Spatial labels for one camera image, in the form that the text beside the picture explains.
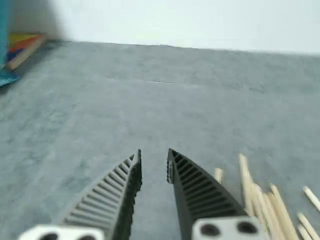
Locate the wooden chopstick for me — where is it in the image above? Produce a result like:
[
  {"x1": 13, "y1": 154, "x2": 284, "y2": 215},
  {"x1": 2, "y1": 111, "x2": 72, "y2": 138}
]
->
[
  {"x1": 302, "y1": 186, "x2": 320, "y2": 212},
  {"x1": 296, "y1": 224, "x2": 312, "y2": 240},
  {"x1": 251, "y1": 184, "x2": 272, "y2": 231},
  {"x1": 238, "y1": 153, "x2": 255, "y2": 217},
  {"x1": 270, "y1": 184, "x2": 300, "y2": 240},
  {"x1": 262, "y1": 192, "x2": 286, "y2": 240},
  {"x1": 296, "y1": 212, "x2": 320, "y2": 240},
  {"x1": 214, "y1": 167, "x2": 224, "y2": 184}
]

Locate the teal basket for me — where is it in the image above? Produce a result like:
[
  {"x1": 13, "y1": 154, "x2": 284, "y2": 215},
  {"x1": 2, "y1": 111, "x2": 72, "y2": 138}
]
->
[{"x1": 0, "y1": 0, "x2": 55, "y2": 88}]

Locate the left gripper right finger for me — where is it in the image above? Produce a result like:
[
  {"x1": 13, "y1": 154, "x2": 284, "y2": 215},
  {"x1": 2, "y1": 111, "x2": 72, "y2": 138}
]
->
[{"x1": 166, "y1": 147, "x2": 270, "y2": 240}]

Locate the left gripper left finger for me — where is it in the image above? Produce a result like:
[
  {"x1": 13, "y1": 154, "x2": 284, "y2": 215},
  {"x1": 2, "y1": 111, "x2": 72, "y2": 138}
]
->
[{"x1": 17, "y1": 149, "x2": 143, "y2": 240}]

